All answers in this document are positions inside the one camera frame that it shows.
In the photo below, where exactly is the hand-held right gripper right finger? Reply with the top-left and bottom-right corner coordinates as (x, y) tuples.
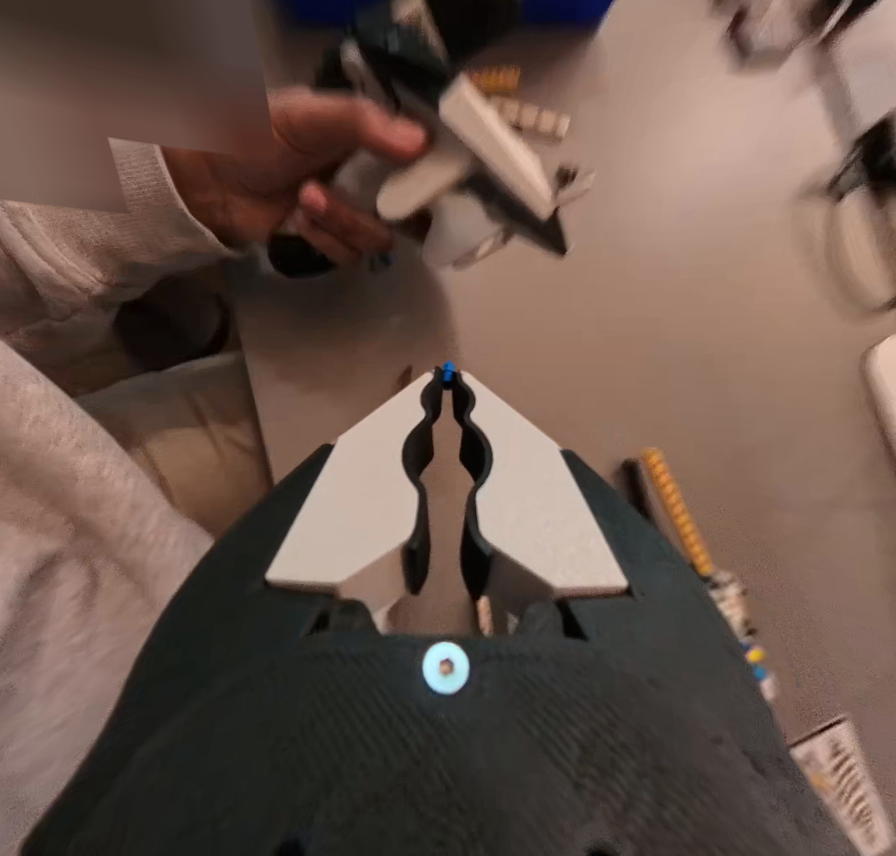
(452, 372), (630, 626)

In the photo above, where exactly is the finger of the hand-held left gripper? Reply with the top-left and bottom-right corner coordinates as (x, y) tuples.
(423, 172), (570, 270)
(377, 74), (562, 222)

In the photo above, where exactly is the zebra striped sticker sheet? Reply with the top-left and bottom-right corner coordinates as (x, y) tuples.
(787, 715), (896, 856)

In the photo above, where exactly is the yellow long lego beam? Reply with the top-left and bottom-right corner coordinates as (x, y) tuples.
(465, 65), (524, 95)

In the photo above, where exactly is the multicoloured lego model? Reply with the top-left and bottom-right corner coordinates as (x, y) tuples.
(622, 446), (784, 704)

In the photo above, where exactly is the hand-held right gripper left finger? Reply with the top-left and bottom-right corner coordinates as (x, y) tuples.
(264, 372), (445, 626)

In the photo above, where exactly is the person's left hand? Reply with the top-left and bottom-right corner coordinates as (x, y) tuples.
(163, 88), (429, 263)

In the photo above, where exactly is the white long lego beam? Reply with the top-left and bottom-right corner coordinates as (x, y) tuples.
(498, 98), (573, 143)

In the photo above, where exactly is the person's left forearm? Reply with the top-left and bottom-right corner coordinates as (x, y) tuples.
(0, 138), (246, 381)

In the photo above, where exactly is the white book stand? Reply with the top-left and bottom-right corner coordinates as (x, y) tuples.
(860, 334), (896, 452)

